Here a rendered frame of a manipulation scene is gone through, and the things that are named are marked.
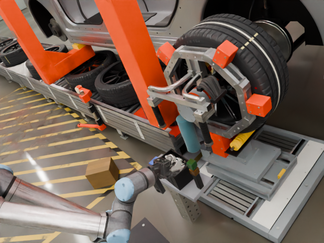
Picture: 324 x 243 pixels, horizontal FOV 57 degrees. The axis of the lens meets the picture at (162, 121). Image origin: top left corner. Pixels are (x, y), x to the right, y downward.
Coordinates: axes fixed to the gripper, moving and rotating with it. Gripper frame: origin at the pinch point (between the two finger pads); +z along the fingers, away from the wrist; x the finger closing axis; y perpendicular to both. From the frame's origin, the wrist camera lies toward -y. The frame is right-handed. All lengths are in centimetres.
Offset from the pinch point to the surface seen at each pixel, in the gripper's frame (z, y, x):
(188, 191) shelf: 11.6, -21.0, 2.2
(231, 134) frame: 35.5, 8.9, -8.8
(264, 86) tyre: 30, 39, -29
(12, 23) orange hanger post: 22, 73, 236
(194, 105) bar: 3.0, 32.3, -8.0
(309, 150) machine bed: 105, -18, -30
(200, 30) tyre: 23, 65, 4
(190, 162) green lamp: 7.0, 0.0, -2.7
